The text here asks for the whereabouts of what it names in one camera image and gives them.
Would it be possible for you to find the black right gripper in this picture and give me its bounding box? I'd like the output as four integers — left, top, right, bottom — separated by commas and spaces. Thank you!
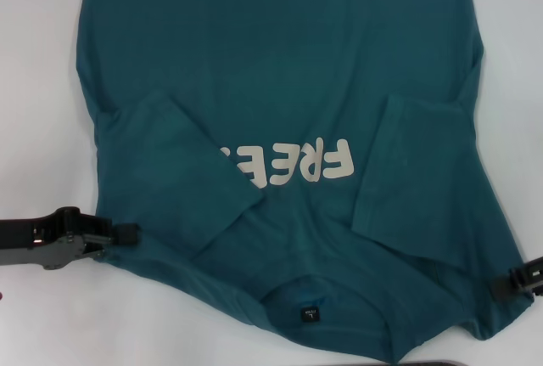
490, 256, 543, 301

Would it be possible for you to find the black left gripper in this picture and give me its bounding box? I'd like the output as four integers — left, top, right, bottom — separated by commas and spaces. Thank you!
0, 206, 140, 273

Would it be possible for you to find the teal t-shirt with FREE print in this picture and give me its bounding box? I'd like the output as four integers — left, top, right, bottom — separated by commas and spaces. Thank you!
76, 0, 536, 362

